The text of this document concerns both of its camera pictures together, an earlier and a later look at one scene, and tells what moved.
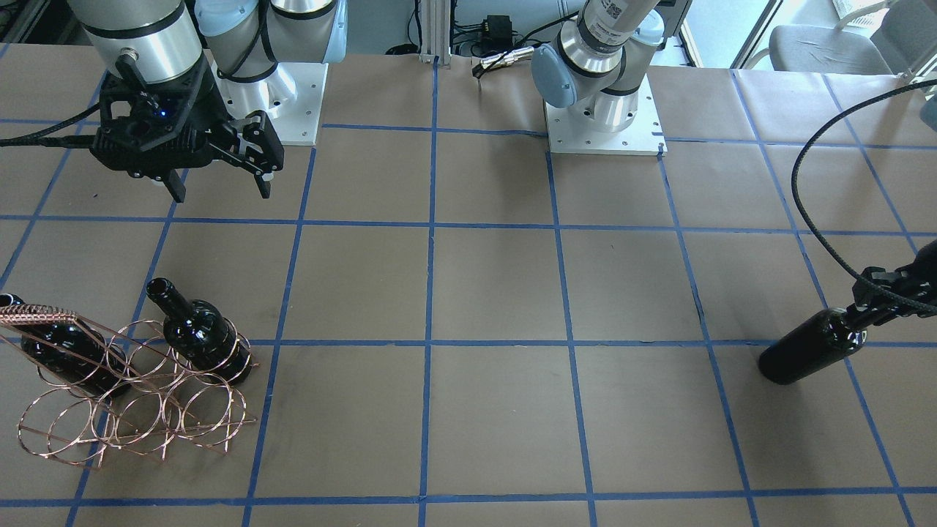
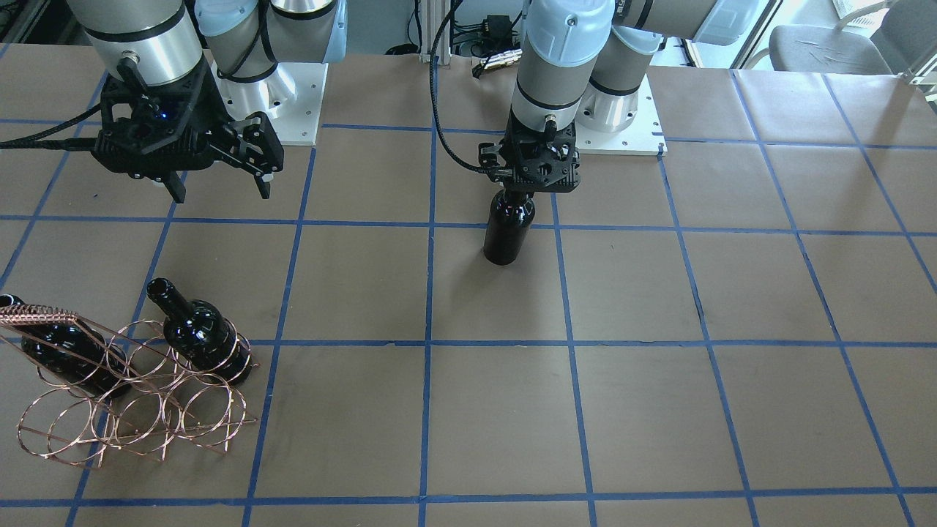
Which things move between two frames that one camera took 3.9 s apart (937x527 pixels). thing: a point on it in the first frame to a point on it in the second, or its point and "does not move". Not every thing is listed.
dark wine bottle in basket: [203, 334] does not move
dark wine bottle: [825, 338] to [511, 214]
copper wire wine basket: [106, 388] does not move
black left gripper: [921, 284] to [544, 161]
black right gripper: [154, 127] does not move
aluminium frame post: [435, 32] does not move
